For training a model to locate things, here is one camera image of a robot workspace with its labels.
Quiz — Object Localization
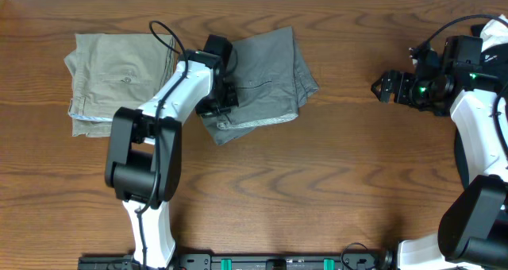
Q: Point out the white garment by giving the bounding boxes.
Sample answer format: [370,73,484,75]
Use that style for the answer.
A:
[480,20,508,52]

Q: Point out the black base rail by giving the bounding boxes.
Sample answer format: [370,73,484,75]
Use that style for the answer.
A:
[77,253,402,270]

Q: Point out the grey shorts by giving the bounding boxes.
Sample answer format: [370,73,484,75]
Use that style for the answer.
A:
[202,26,319,145]

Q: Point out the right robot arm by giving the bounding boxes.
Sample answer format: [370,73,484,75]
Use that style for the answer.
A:
[371,36,507,269]

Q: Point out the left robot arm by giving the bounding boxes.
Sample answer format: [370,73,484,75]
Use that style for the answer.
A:
[105,35,238,269]

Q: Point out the black t-shirt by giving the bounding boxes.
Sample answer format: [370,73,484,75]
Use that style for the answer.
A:
[451,25,507,187]

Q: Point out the folded khaki shorts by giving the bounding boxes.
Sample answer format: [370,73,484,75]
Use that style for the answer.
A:
[64,33,175,137]

